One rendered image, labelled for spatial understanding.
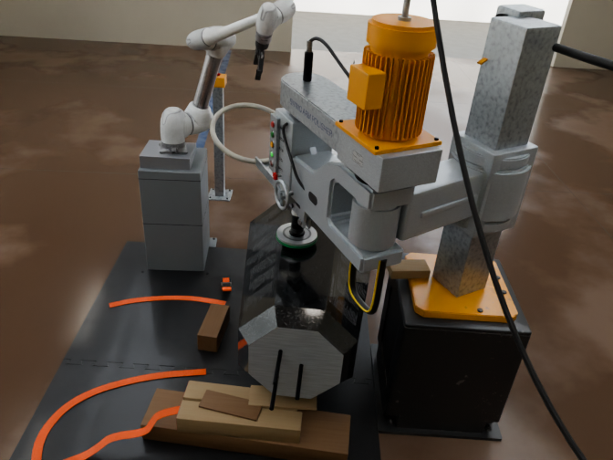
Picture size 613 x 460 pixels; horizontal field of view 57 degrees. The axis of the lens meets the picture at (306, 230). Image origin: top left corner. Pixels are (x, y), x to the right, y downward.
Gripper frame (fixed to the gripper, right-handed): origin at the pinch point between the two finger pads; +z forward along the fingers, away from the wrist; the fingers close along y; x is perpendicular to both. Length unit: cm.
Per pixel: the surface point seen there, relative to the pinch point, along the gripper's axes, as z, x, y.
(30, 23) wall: 393, -252, -560
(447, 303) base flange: 12, 83, 144
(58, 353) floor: 130, -105, 113
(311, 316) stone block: 15, 16, 149
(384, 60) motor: -100, 17, 117
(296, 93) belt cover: -50, 3, 76
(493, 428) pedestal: 72, 126, 187
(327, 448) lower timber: 69, 31, 192
